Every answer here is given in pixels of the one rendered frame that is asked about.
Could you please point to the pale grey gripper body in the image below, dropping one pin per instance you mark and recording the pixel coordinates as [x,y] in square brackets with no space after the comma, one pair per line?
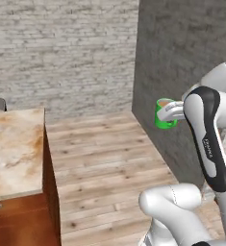
[169,114]

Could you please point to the green cup of tea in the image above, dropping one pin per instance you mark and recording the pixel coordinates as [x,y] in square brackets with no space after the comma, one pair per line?
[162,125]

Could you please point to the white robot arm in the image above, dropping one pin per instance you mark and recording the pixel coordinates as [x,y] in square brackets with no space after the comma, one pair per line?
[207,144]

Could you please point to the brown wooden island cabinet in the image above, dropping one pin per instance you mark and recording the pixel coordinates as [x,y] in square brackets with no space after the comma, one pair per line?
[50,192]

